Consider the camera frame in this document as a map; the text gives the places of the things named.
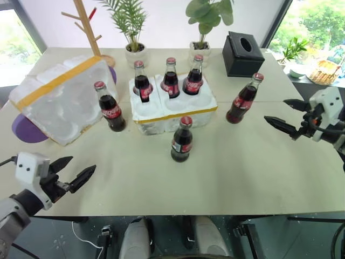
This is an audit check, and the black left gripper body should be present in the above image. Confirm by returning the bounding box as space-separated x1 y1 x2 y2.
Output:
40 173 71 204

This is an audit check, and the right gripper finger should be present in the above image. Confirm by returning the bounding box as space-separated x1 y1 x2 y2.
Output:
283 98 311 112
264 115 301 140

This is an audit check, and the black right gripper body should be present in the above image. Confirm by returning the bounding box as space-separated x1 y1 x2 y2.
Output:
296 103 325 138

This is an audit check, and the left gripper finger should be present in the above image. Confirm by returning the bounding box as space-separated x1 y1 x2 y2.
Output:
68 164 97 194
49 155 74 176

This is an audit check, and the glass cola bottle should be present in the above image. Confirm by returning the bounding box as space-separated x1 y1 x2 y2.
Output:
93 80 127 133
160 57 181 99
133 60 154 104
170 116 194 163
182 54 204 96
225 72 265 125

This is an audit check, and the white foam lid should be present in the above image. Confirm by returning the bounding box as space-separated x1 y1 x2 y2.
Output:
8 55 118 147

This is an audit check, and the black tissue box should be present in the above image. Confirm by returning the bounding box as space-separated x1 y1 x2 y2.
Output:
222 31 266 78

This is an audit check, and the white foam bottle tray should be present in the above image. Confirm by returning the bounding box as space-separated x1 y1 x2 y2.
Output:
128 72 218 136

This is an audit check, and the dark side table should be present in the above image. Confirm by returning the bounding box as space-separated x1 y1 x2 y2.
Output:
282 64 345 95

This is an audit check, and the white bowl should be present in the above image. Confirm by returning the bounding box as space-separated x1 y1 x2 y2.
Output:
289 68 307 79

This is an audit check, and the wicker basket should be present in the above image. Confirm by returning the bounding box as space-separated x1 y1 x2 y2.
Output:
307 60 341 86

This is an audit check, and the purple round pad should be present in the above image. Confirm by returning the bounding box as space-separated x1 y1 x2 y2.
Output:
11 65 118 144

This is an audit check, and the small green potted plant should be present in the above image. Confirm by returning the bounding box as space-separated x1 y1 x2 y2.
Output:
277 37 310 66

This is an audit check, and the black table leg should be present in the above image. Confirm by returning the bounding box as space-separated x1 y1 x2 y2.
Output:
232 222 264 259
96 224 114 259

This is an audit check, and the white rounded robot leg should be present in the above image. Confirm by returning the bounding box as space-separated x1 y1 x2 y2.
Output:
182 215 233 259
118 216 156 259

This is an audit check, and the round-leaf plant in white pot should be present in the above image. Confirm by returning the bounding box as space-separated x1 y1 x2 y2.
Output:
185 0 235 69

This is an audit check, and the palm plant in white pot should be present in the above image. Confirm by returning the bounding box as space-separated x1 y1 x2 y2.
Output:
95 0 149 69

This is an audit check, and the wooden tree rack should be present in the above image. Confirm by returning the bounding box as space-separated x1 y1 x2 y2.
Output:
61 0 116 67

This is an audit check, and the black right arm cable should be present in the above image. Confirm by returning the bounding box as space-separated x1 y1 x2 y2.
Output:
309 118 339 135

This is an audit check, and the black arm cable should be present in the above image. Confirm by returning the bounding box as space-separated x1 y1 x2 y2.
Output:
309 118 339 135
0 155 18 167

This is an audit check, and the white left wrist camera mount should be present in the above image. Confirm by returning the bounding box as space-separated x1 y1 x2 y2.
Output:
15 152 53 212

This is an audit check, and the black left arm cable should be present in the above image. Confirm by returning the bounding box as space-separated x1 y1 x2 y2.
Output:
0 155 18 167

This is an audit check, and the white floor cable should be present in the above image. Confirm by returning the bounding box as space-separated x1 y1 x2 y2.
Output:
71 221 105 259

